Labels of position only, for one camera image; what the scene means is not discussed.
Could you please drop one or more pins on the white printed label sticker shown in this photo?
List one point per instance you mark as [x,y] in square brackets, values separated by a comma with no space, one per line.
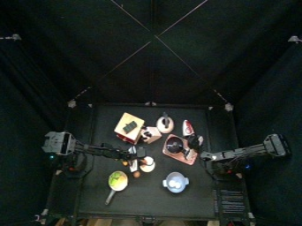
[231,203]

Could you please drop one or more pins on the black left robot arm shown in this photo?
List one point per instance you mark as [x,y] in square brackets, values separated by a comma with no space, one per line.
[97,151]

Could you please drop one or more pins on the wooden toy toaster box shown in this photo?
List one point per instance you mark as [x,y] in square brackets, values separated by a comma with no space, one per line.
[128,128]

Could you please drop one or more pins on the silver toy spatula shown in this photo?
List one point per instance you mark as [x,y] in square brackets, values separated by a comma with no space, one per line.
[189,153]

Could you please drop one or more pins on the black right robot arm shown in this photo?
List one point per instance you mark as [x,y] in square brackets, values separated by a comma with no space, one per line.
[243,152]

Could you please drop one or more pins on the frying pan with green food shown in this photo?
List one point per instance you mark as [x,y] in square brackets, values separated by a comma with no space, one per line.
[116,181]

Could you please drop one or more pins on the small wooden toy cube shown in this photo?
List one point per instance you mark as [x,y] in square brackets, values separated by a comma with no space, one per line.
[149,134]

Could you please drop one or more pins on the grey frame corner bracket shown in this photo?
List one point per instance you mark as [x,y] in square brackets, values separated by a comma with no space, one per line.
[149,103]
[14,37]
[70,103]
[228,106]
[294,39]

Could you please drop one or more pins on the small orange toy piece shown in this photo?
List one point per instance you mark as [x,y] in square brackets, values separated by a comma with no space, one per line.
[124,162]

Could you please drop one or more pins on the blue bowl with eggs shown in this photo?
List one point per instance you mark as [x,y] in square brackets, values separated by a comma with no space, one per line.
[175,182]

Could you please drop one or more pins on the black toy pot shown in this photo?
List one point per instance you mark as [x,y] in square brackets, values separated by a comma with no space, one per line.
[173,144]

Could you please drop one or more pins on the brown eggshell half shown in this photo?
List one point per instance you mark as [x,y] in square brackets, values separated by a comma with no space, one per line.
[143,161]
[136,174]

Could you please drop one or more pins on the white toy knife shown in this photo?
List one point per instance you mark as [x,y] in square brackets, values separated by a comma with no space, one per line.
[133,166]

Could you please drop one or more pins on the red white toy iron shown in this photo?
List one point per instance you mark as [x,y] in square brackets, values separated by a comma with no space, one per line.
[187,128]

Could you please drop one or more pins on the pink toy kettle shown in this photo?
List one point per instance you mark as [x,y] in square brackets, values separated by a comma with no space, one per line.
[164,124]

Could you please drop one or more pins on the pink toy stove board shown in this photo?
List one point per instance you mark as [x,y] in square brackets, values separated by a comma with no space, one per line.
[176,155]

